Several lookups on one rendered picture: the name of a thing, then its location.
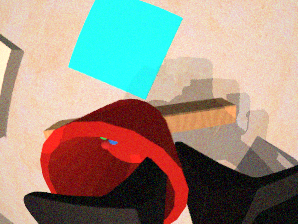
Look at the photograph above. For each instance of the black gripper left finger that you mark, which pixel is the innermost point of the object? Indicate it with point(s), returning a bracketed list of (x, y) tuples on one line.
[(140, 199)]

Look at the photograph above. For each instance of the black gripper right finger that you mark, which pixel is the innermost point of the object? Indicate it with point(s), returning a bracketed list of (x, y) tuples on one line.
[(219, 195)]

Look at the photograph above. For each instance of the red cup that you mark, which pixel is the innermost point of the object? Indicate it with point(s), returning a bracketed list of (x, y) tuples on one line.
[(73, 161)]

